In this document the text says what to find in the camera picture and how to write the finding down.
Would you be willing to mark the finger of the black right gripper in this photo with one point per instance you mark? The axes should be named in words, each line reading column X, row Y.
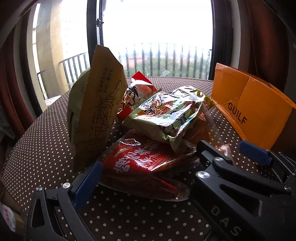
column 281, row 166

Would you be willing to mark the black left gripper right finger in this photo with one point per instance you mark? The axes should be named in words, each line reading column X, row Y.
column 241, row 205

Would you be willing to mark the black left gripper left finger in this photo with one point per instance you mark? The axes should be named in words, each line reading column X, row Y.
column 43, row 221

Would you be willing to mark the red cartoon snack bag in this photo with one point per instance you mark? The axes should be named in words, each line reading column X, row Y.
column 139, row 90

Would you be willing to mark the orange cardboard box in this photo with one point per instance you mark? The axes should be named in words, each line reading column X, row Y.
column 259, row 112

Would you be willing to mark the brown polka dot tablecloth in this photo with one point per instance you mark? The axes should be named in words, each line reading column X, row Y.
column 43, row 157

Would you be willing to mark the red flat snack packet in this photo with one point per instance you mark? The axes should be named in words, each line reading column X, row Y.
column 138, row 165

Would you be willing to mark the green cartoon snack bag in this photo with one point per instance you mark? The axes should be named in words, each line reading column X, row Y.
column 165, row 117

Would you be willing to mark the brown curtain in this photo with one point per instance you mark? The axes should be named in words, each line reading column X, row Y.
column 269, row 59

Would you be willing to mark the tall brown snack bag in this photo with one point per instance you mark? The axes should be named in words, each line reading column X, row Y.
column 93, row 104

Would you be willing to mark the balcony metal railing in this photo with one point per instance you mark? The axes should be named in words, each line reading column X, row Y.
column 150, row 61

